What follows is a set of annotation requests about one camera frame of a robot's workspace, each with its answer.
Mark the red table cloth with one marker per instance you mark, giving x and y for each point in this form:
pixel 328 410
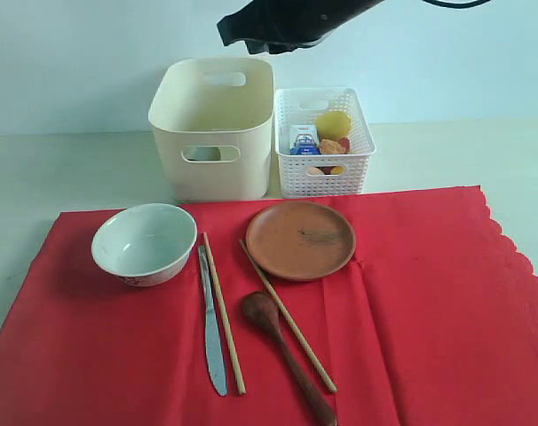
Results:
pixel 434 321

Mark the stainless steel cup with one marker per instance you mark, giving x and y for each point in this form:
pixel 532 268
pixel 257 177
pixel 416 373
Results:
pixel 202 154

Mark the brown egg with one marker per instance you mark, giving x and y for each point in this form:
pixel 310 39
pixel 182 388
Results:
pixel 314 171

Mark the dark wooden spoon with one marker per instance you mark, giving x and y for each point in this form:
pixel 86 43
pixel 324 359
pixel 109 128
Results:
pixel 260 310

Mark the white perforated plastic basket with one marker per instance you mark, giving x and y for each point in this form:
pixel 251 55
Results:
pixel 302 106

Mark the cream plastic storage bin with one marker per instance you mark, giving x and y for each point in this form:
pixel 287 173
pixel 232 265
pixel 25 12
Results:
pixel 221 102

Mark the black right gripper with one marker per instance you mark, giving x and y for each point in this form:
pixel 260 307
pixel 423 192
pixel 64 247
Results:
pixel 285 26

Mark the yellow lemon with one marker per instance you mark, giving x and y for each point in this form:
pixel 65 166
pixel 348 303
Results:
pixel 333 125

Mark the white ceramic bowl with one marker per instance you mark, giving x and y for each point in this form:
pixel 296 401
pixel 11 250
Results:
pixel 146 245

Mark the fried breaded nugget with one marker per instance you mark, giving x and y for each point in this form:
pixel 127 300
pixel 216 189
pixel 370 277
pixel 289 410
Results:
pixel 331 147

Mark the red sausage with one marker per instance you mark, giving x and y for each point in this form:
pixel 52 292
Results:
pixel 345 144

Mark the metal table knife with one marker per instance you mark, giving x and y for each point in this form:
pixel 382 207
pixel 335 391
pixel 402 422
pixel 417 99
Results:
pixel 213 346

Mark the yellow cheese wedge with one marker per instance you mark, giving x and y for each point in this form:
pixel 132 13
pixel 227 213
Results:
pixel 337 170

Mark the blue white milk carton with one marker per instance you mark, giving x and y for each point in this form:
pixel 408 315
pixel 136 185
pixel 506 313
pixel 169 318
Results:
pixel 303 140

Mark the brown round plate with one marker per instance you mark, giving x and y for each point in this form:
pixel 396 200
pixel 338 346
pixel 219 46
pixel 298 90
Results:
pixel 300 240

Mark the wooden chopstick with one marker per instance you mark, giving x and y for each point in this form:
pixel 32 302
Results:
pixel 225 318
pixel 307 348

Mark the left wooden chopstick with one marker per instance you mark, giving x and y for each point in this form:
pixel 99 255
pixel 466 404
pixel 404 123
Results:
pixel 225 318

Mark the right wooden chopstick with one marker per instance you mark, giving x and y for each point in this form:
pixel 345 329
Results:
pixel 307 348

